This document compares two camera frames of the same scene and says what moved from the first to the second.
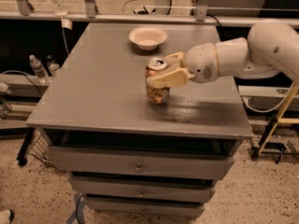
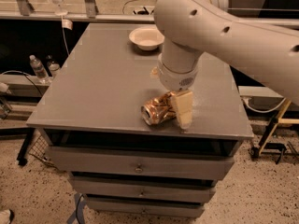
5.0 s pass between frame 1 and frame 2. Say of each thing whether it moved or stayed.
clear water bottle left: stayed
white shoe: stayed
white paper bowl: stayed
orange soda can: moved
